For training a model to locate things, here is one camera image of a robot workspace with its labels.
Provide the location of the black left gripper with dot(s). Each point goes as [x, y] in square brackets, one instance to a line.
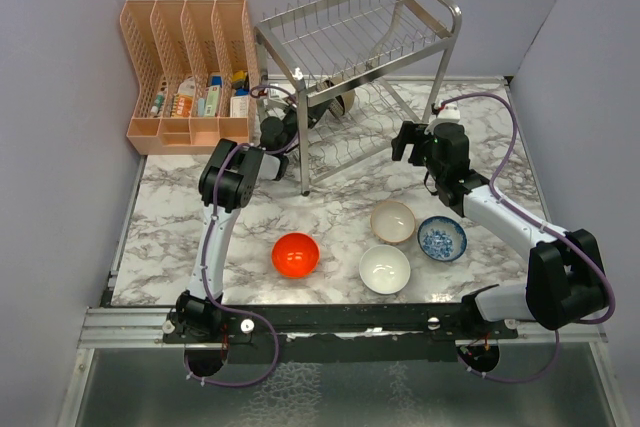
[291, 110]

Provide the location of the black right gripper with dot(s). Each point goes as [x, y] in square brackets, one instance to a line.
[412, 133]

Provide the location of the dark patterned cream-inside bowl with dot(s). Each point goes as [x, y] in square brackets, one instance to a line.
[340, 105]

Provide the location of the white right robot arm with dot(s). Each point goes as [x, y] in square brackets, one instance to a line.
[565, 280]

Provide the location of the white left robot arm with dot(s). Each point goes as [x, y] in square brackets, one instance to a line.
[226, 186]

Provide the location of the cream bottle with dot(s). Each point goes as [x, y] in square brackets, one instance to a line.
[239, 104]

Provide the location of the white blue tube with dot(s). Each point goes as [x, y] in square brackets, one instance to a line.
[213, 96]

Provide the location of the beige speckled bowl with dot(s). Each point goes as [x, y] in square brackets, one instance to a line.
[392, 222]

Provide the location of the orange white packet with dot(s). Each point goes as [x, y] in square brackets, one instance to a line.
[184, 99]

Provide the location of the peach plastic file organizer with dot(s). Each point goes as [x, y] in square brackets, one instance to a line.
[171, 40]

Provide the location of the blue and white bowl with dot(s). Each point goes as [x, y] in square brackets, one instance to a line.
[441, 239]

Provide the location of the small green white tube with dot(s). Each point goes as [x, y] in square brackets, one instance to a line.
[158, 104]

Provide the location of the red bowl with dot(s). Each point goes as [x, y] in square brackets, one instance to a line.
[295, 255]

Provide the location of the steel wire dish rack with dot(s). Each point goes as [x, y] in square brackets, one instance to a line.
[328, 47]

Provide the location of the black aluminium frame rail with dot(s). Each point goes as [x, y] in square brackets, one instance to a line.
[322, 333]

